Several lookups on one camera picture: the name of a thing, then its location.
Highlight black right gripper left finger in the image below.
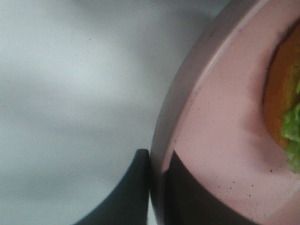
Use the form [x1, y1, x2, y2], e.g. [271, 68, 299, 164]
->
[76, 149, 150, 225]

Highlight burger with lettuce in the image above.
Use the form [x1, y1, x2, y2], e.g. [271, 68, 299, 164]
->
[263, 25, 300, 173]

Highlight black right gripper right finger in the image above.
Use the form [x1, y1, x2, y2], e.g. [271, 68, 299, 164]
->
[164, 153, 256, 225]

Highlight pink round plate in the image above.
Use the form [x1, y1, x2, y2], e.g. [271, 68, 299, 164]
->
[150, 0, 300, 225]

